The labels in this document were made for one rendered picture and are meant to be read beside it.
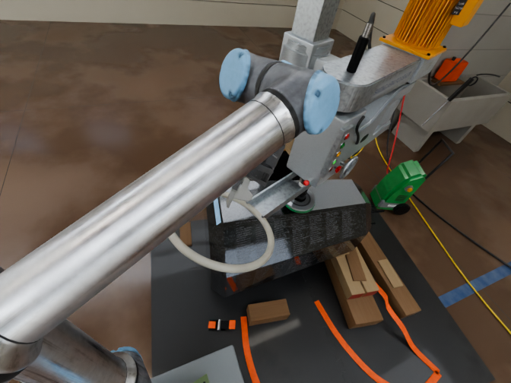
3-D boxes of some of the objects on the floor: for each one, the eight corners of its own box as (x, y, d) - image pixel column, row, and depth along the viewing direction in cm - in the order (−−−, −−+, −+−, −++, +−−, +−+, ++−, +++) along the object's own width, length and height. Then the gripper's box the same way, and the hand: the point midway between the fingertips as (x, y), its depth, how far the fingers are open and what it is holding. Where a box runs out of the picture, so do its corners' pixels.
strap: (236, 318, 194) (239, 309, 179) (385, 280, 232) (398, 270, 217) (265, 459, 147) (272, 463, 132) (447, 384, 184) (468, 381, 169)
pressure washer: (394, 192, 314) (441, 134, 250) (404, 216, 291) (460, 158, 226) (366, 190, 310) (407, 130, 246) (376, 213, 287) (423, 153, 223)
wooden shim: (179, 223, 242) (179, 223, 241) (190, 223, 245) (190, 222, 244) (180, 247, 227) (179, 246, 225) (192, 245, 229) (192, 245, 228)
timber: (249, 326, 192) (250, 321, 183) (245, 309, 199) (248, 304, 190) (287, 319, 199) (290, 314, 190) (282, 303, 206) (286, 298, 197)
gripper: (282, 158, 56) (247, 223, 65) (288, 135, 73) (260, 189, 83) (246, 140, 56) (217, 209, 65) (261, 121, 73) (236, 178, 82)
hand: (232, 194), depth 74 cm, fingers open, 14 cm apart
